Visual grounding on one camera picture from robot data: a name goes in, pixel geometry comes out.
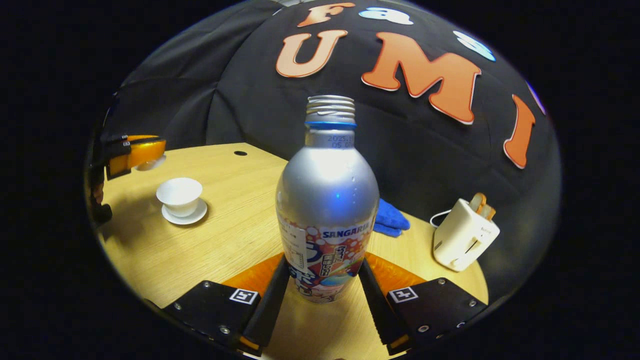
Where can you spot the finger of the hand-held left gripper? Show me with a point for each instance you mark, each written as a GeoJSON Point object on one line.
{"type": "Point", "coordinates": [135, 138]}
{"type": "Point", "coordinates": [142, 155]}

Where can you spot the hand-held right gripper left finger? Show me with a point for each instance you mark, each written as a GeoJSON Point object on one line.
{"type": "Point", "coordinates": [272, 305]}

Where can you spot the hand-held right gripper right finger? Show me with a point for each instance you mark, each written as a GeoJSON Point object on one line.
{"type": "Point", "coordinates": [375, 305]}

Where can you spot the white teacup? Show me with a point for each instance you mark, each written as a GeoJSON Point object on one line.
{"type": "Point", "coordinates": [179, 200]}

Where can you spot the silver water bottle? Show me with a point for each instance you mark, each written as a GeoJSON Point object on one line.
{"type": "Point", "coordinates": [327, 190]}

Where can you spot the blue folded towel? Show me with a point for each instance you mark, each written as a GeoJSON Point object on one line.
{"type": "Point", "coordinates": [392, 220]}

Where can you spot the white toaster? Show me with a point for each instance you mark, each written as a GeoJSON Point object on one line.
{"type": "Point", "coordinates": [465, 235]}

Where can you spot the bread slice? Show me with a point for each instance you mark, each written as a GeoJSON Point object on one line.
{"type": "Point", "coordinates": [489, 212]}
{"type": "Point", "coordinates": [477, 201]}

